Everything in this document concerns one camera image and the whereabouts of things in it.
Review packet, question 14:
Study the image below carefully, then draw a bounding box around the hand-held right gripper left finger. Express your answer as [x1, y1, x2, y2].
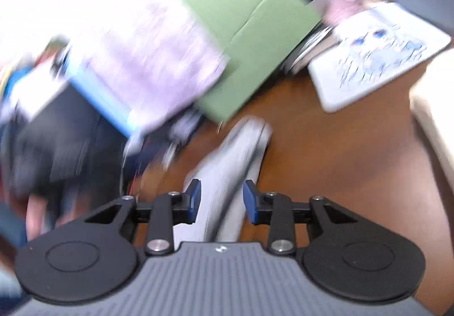
[83, 179, 201, 254]

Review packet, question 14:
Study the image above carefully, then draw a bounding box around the pink towel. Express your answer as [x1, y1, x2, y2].
[71, 0, 231, 132]

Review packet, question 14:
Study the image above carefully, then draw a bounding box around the green cardboard sheet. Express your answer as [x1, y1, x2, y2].
[165, 0, 323, 123]

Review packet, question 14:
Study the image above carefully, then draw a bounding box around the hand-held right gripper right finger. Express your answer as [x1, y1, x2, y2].
[243, 180, 359, 254]

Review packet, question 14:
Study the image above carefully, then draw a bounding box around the white box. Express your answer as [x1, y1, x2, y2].
[0, 68, 68, 121]

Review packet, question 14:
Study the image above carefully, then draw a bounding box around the pink patterned object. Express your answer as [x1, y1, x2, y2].
[321, 0, 377, 28]

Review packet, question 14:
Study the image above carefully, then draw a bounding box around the black computer case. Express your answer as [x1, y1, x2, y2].
[7, 85, 125, 192]

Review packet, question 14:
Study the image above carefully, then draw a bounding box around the cartoon printed mouse pad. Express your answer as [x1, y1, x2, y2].
[307, 2, 453, 113]

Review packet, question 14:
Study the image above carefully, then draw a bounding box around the grey ribbed shirt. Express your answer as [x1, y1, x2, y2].
[174, 117, 274, 242]

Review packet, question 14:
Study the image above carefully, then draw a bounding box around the dark book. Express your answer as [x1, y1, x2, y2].
[280, 23, 337, 75]

